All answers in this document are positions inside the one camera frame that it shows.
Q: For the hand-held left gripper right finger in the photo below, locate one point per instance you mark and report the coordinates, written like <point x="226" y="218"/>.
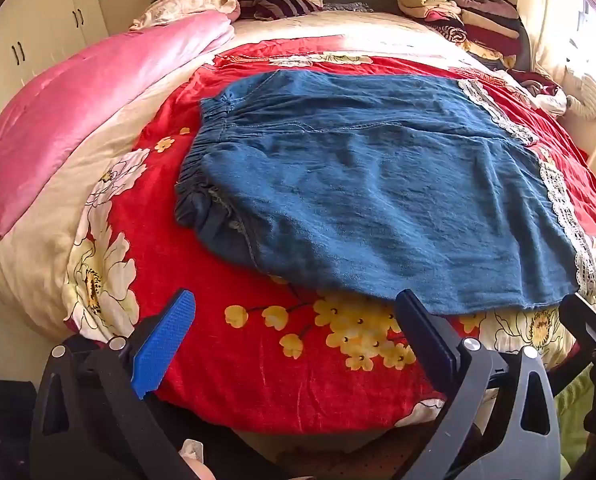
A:
<point x="428" y="345"/>

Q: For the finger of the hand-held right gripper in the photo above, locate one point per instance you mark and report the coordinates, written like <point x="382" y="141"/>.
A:
<point x="588" y="327"/>

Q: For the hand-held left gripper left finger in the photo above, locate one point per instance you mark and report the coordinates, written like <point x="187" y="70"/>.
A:
<point x="163" y="340"/>

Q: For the blue pants with lace trim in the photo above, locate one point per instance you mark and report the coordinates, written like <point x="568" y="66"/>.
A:
<point x="353" y="185"/>

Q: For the light green cloth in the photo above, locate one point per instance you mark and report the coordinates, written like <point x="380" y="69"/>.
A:
<point x="573" y="410"/>

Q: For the red floral bed blanket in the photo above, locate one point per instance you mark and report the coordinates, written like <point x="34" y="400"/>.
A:
<point x="258" y="370"/>

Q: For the white knit cloth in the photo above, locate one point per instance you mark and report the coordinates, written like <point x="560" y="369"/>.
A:
<point x="588" y="95"/>

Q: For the pink quilt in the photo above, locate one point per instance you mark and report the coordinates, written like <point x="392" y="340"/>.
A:
<point x="78" y="110"/>

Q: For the cream curtain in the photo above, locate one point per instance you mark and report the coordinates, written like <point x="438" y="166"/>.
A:
<point x="553" y="20"/>

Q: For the stack of folded clothes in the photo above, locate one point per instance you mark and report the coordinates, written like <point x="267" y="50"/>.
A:
<point x="468" y="20"/>

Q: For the floral pillow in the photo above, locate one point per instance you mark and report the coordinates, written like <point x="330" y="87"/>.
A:
<point x="188" y="2"/>

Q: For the cream wardrobe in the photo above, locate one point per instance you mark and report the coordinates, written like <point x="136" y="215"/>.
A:
<point x="38" y="25"/>

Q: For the blue patterned cloth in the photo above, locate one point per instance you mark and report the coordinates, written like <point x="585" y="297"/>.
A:
<point x="348" y="7"/>

